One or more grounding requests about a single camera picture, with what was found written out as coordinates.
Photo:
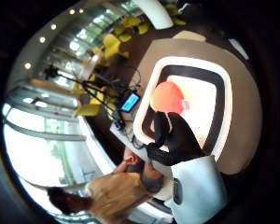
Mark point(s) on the orange ball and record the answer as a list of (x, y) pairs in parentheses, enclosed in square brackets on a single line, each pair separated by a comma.
[(166, 97)]

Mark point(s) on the grey face mask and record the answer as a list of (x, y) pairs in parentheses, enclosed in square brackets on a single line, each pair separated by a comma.
[(151, 182)]

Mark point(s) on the white tray with black border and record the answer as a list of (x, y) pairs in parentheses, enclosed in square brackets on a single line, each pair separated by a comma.
[(221, 102)]

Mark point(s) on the small monitor with blue screen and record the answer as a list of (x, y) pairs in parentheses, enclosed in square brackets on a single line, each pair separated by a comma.
[(129, 102)]

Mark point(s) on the black power adapter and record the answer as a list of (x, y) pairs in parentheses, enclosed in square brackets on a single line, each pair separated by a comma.
[(119, 124)]

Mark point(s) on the the person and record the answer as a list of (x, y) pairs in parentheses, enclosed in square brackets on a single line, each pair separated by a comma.
[(115, 196)]

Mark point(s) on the black tripod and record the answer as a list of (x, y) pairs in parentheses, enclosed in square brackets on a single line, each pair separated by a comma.
[(93, 88)]

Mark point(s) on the beige chair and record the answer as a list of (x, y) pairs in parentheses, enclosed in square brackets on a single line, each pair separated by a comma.
[(189, 35)]

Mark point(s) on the group of yellow chairs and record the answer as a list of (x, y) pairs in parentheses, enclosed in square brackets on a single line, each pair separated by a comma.
[(110, 45)]

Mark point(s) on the white column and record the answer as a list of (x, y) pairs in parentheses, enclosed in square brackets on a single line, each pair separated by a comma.
[(155, 12)]

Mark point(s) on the round ceiling light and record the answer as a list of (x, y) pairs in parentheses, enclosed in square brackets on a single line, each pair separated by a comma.
[(53, 26), (42, 39), (81, 11), (27, 65), (72, 11)]

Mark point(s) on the black camera on tripod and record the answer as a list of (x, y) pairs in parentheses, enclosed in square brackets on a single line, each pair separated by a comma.
[(50, 72)]

